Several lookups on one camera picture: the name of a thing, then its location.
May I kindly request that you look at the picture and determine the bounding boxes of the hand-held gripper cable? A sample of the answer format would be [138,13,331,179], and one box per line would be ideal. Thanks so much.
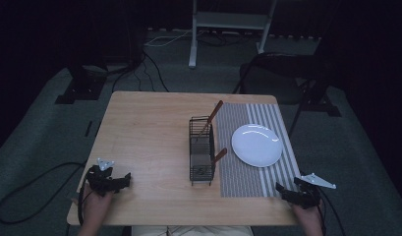
[77,170,93,227]
[316,187,348,236]

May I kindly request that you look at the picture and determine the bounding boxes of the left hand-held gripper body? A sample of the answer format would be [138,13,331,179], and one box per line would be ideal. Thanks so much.
[85,157,117,198]

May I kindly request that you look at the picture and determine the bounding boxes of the right hand-held gripper cable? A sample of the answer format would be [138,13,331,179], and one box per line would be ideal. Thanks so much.
[316,187,348,236]

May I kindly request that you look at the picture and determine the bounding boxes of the left hand-held gripper cable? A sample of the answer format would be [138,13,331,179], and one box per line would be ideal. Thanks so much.
[77,170,93,227]

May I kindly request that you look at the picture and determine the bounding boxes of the short wooden-handled utensil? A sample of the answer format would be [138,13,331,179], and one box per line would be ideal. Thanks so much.
[210,147,229,166]

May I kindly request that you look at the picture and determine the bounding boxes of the white floor cable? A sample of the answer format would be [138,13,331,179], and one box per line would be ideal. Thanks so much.
[144,29,206,47]

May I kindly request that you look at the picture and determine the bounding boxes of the black folding chair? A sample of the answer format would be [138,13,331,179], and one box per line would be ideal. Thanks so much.
[232,51,342,136]

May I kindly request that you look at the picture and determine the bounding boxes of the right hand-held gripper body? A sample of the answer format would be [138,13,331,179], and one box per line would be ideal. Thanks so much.
[288,172,337,209]

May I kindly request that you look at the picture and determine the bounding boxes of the grey striped placemat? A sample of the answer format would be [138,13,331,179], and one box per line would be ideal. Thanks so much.
[215,101,303,199]

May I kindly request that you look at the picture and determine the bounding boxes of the black wire cutlery rack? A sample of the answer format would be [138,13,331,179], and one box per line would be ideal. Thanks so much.
[188,115,217,187]

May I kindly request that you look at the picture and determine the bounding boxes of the black stand base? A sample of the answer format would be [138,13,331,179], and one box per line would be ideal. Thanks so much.
[54,62,108,105]

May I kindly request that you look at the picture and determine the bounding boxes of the person's right hand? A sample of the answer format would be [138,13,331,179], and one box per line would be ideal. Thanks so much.
[290,202,324,236]

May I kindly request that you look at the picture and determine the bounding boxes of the white metal stand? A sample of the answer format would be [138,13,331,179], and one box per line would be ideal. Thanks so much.
[188,0,279,69]

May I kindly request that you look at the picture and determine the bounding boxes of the white plate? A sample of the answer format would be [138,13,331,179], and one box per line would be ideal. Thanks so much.
[230,123,284,168]

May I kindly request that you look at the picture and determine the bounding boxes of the long wooden-handled utensil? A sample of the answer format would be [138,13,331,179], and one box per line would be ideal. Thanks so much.
[194,99,225,143]

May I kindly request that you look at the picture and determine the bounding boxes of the person's light trousers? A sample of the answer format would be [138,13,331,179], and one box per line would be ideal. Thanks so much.
[131,224,256,236]

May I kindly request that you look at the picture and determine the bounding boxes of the thin black floor cables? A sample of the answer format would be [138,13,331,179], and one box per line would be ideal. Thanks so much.
[110,48,171,93]

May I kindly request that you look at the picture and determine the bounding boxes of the thick black floor cable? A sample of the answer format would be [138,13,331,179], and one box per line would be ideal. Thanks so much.
[0,161,88,226]

